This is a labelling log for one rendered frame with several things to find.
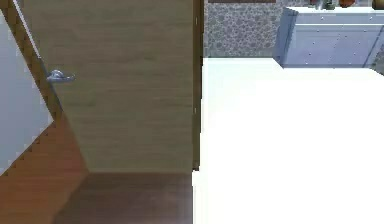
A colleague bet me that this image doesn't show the light wooden room door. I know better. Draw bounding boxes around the light wooden room door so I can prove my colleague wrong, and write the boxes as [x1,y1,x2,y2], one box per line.
[13,0,205,174]

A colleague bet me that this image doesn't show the white chest of drawers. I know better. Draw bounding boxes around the white chest of drawers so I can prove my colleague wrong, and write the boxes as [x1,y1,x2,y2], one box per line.
[272,5,384,70]

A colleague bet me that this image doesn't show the silver door handle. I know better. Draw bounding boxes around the silver door handle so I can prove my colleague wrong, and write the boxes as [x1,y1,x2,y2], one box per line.
[45,69,76,84]

